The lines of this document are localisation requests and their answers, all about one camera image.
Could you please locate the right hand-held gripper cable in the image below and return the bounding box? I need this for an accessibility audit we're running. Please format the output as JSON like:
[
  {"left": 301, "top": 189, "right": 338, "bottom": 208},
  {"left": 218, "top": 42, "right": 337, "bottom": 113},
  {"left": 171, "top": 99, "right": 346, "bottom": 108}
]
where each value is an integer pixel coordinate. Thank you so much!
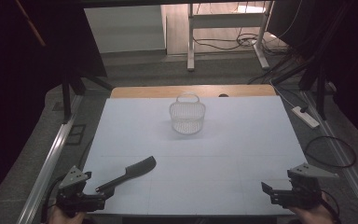
[{"left": 320, "top": 189, "right": 342, "bottom": 224}]

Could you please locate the white table mat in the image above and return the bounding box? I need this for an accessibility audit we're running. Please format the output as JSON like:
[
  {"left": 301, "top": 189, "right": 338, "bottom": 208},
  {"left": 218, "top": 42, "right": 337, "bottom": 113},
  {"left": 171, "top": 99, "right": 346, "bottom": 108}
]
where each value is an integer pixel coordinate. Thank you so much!
[{"left": 82, "top": 95, "right": 330, "bottom": 217}]

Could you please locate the left hand-held gripper cable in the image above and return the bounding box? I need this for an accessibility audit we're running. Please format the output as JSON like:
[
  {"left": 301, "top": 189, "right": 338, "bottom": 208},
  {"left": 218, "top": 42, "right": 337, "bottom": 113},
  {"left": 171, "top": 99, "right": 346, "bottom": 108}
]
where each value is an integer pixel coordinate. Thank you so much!
[{"left": 41, "top": 175, "right": 67, "bottom": 224}]

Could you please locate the white mesh basket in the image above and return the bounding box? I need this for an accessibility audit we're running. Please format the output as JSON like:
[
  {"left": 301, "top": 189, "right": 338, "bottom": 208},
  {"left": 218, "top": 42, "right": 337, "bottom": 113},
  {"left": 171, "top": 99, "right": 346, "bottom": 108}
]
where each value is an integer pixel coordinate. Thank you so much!
[{"left": 169, "top": 91, "right": 207, "bottom": 135}]

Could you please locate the wooden stick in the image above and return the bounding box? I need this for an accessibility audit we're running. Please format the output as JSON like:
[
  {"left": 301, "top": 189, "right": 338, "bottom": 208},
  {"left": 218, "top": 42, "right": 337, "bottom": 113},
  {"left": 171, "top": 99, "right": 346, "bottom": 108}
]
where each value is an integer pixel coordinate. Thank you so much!
[{"left": 14, "top": 0, "right": 47, "bottom": 48}]

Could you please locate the person's left hand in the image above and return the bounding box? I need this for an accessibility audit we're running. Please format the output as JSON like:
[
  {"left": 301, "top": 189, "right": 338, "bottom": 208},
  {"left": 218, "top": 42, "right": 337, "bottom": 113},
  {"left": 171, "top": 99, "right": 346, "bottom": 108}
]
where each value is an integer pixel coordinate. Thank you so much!
[{"left": 48, "top": 204, "right": 87, "bottom": 224}]

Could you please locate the dark floor socket plate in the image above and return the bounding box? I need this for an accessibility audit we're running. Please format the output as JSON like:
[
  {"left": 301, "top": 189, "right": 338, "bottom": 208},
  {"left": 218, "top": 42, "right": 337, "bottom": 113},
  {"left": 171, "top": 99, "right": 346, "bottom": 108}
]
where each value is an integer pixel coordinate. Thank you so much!
[{"left": 65, "top": 123, "right": 87, "bottom": 147}]

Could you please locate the black looped floor cable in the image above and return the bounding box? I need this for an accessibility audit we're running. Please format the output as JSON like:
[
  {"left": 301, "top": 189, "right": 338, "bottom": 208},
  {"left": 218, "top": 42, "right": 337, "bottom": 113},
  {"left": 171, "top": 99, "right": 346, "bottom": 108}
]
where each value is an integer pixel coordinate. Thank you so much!
[{"left": 304, "top": 135, "right": 357, "bottom": 169}]

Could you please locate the person's right hand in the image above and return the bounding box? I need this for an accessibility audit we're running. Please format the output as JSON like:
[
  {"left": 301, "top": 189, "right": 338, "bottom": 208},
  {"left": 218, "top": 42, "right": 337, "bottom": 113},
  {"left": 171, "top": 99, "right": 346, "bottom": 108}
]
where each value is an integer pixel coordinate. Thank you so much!
[{"left": 286, "top": 191, "right": 336, "bottom": 224}]

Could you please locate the hand-held gripper cable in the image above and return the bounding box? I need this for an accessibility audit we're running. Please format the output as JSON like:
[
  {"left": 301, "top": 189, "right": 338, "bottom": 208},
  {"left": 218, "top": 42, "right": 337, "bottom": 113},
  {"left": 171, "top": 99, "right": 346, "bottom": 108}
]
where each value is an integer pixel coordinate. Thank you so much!
[
  {"left": 41, "top": 175, "right": 67, "bottom": 224},
  {"left": 320, "top": 189, "right": 342, "bottom": 224}
]

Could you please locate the white power strip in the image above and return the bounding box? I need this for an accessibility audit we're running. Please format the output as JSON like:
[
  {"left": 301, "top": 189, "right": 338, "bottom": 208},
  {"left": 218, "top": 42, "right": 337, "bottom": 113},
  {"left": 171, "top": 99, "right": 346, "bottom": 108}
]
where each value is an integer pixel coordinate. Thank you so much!
[{"left": 291, "top": 105, "right": 321, "bottom": 130}]

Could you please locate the tangle of floor cables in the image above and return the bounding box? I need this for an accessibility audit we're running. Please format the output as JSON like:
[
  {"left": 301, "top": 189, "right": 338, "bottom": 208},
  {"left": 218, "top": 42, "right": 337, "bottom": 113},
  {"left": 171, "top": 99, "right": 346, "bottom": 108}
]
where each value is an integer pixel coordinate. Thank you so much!
[{"left": 192, "top": 27, "right": 295, "bottom": 55}]

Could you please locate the black metal stand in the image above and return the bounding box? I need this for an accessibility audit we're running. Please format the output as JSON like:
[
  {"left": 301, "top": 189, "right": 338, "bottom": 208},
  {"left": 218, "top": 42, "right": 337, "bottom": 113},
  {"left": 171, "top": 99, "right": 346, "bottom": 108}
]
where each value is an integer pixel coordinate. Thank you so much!
[
  {"left": 60, "top": 70, "right": 116, "bottom": 124},
  {"left": 271, "top": 54, "right": 330, "bottom": 121}
]

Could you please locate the white desk frame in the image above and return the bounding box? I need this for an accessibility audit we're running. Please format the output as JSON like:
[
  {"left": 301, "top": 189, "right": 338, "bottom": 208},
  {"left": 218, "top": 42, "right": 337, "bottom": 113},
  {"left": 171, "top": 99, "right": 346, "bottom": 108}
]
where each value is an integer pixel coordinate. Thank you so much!
[{"left": 186, "top": 0, "right": 275, "bottom": 72}]

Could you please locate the wooden table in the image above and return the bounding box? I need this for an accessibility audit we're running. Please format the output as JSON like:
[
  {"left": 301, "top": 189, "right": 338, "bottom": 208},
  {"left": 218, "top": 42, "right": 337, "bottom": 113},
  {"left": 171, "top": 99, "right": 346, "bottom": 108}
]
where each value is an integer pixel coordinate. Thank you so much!
[{"left": 110, "top": 84, "right": 277, "bottom": 99}]

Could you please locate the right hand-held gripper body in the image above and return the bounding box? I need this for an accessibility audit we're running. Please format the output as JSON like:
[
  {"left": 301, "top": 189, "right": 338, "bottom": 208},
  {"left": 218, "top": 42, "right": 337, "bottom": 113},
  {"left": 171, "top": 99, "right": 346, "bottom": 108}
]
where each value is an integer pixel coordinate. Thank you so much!
[{"left": 286, "top": 162, "right": 340, "bottom": 209}]

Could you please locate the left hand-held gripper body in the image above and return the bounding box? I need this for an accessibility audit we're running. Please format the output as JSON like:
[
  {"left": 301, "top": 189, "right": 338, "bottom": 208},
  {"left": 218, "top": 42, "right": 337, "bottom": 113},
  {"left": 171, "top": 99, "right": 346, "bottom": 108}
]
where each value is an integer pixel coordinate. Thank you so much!
[{"left": 55, "top": 165, "right": 106, "bottom": 217}]

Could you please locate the dark curtain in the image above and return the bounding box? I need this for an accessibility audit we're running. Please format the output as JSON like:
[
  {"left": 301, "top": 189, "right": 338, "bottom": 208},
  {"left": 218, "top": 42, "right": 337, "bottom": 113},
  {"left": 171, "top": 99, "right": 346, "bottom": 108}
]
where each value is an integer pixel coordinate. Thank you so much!
[
  {"left": 0, "top": 0, "right": 108, "bottom": 216},
  {"left": 266, "top": 0, "right": 358, "bottom": 150}
]

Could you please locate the aluminium floor rail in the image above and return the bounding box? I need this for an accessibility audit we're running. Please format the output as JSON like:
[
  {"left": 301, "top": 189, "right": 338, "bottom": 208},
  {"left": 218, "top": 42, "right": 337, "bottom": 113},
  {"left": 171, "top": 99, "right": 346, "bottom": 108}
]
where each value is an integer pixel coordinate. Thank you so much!
[
  {"left": 301, "top": 90, "right": 358, "bottom": 223},
  {"left": 17, "top": 94, "right": 84, "bottom": 224}
]

